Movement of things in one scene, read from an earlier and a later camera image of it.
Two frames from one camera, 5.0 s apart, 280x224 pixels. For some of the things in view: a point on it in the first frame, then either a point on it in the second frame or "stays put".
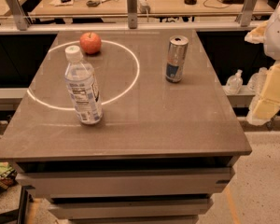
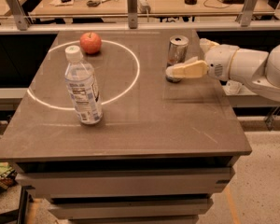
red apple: (91, 42) stays put
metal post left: (21, 19) stays put
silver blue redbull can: (176, 52) stays put
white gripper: (278, 36) to (220, 61)
